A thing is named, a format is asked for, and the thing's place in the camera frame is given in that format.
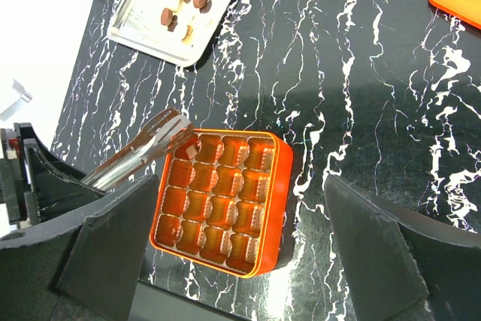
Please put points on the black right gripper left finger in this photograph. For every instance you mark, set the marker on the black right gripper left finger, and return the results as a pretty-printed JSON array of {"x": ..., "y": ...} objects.
[{"x": 83, "y": 265}]

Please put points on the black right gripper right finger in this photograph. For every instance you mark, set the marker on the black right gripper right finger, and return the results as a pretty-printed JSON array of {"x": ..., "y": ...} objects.
[{"x": 399, "y": 264}]

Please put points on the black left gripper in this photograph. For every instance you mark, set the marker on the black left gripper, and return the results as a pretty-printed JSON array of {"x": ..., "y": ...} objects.
[{"x": 36, "y": 186}]

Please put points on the silver metal tongs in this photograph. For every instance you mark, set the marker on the silver metal tongs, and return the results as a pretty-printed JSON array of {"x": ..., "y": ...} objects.
[{"x": 163, "y": 134}]

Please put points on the dark square chocolate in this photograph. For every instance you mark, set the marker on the dark square chocolate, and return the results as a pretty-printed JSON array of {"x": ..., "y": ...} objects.
[{"x": 192, "y": 151}]

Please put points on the white chocolate piece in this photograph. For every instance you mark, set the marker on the white chocolate piece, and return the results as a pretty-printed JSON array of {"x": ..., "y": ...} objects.
[{"x": 187, "y": 39}]

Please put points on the dark round chocolate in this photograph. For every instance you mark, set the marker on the dark round chocolate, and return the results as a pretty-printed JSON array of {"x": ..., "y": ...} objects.
[{"x": 167, "y": 16}]

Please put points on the white oval chocolate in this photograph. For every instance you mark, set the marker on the white oval chocolate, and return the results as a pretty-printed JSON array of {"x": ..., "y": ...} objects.
[{"x": 202, "y": 21}]

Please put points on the orange chocolate box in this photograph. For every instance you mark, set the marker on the orange chocolate box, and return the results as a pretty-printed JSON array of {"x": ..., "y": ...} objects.
[{"x": 225, "y": 208}]

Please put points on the silver metal tray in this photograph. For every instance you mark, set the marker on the silver metal tray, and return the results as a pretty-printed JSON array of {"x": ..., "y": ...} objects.
[{"x": 137, "y": 24}]

